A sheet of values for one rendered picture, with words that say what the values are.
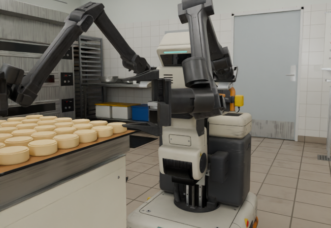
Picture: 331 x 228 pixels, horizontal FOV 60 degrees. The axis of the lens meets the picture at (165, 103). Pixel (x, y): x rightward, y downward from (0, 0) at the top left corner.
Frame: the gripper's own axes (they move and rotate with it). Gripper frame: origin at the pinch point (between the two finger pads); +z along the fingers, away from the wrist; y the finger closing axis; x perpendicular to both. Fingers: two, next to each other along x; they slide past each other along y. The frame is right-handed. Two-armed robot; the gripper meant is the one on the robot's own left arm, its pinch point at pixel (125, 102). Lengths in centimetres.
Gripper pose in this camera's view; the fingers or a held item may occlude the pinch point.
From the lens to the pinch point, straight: 61.6
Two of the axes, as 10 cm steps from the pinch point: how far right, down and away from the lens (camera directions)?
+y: 0.0, 9.9, 1.1
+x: -3.1, -1.1, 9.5
